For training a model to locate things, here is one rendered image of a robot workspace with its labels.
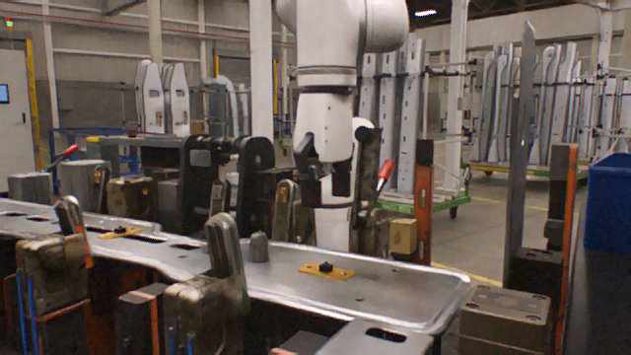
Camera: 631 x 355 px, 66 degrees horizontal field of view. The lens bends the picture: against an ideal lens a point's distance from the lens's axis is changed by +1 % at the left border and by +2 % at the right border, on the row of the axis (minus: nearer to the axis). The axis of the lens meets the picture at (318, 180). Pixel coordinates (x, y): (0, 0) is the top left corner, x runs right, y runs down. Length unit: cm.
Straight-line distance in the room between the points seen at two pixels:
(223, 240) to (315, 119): 20
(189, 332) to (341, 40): 41
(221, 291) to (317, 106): 27
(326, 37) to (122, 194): 70
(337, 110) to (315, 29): 11
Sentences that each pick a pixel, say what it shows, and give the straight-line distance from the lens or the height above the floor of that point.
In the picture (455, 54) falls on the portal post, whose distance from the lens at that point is 749.
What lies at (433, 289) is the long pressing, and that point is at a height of 100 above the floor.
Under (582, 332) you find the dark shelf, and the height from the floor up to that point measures 103.
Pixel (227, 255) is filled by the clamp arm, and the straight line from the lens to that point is 61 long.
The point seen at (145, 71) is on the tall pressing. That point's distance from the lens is 1024.
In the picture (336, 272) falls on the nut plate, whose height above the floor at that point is 100.
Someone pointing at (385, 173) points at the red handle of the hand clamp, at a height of 113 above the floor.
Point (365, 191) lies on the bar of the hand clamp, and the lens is 85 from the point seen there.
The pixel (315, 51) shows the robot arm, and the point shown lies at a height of 132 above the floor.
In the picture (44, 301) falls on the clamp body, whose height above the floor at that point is 95.
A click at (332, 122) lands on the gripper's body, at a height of 123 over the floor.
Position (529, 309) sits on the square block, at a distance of 51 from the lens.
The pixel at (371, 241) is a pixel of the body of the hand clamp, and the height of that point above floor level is 102.
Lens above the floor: 125
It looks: 9 degrees down
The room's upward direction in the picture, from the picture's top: straight up
